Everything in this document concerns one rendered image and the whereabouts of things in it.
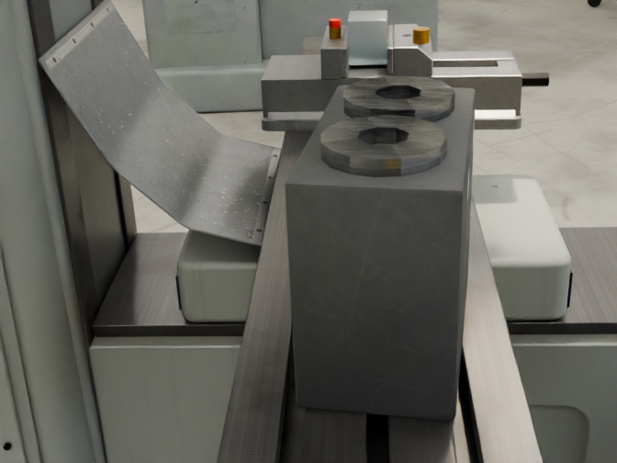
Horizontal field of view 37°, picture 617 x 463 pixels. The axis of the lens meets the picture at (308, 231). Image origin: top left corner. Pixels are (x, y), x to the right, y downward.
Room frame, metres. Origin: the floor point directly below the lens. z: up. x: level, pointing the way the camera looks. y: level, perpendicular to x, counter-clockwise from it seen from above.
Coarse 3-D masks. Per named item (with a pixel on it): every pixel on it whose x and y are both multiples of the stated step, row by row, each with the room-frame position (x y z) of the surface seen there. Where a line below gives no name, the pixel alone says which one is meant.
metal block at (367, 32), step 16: (352, 16) 1.25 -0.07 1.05; (368, 16) 1.25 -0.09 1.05; (384, 16) 1.24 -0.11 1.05; (352, 32) 1.22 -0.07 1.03; (368, 32) 1.22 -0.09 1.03; (384, 32) 1.22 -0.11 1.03; (352, 48) 1.22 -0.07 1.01; (368, 48) 1.22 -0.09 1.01; (384, 48) 1.22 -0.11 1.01; (352, 64) 1.22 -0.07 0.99; (368, 64) 1.22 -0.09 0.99; (384, 64) 1.22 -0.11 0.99
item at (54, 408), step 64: (0, 0) 1.00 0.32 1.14; (64, 0) 1.15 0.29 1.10; (0, 64) 0.99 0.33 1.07; (0, 128) 0.98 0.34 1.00; (64, 128) 1.06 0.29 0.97; (0, 192) 0.98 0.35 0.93; (64, 192) 1.02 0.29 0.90; (128, 192) 1.30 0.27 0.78; (0, 256) 0.97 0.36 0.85; (64, 256) 1.01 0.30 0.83; (0, 320) 0.97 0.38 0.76; (64, 320) 1.00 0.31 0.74; (0, 384) 0.96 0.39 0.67; (64, 384) 0.98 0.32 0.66; (0, 448) 0.96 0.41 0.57; (64, 448) 0.97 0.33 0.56
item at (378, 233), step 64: (320, 128) 0.68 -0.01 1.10; (384, 128) 0.64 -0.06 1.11; (448, 128) 0.66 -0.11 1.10; (320, 192) 0.57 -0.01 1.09; (384, 192) 0.56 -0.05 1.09; (448, 192) 0.55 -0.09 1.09; (320, 256) 0.57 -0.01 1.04; (384, 256) 0.56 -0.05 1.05; (448, 256) 0.55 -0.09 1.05; (320, 320) 0.57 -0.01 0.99; (384, 320) 0.56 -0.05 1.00; (448, 320) 0.55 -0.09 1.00; (320, 384) 0.57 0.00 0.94; (384, 384) 0.56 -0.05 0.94; (448, 384) 0.55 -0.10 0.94
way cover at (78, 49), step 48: (96, 48) 1.18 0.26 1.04; (96, 96) 1.09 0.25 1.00; (144, 96) 1.23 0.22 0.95; (96, 144) 1.01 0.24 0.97; (144, 144) 1.11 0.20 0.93; (192, 144) 1.22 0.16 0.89; (240, 144) 1.30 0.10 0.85; (144, 192) 1.00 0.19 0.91; (192, 192) 1.09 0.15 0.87; (240, 192) 1.13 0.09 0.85; (240, 240) 1.00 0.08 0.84
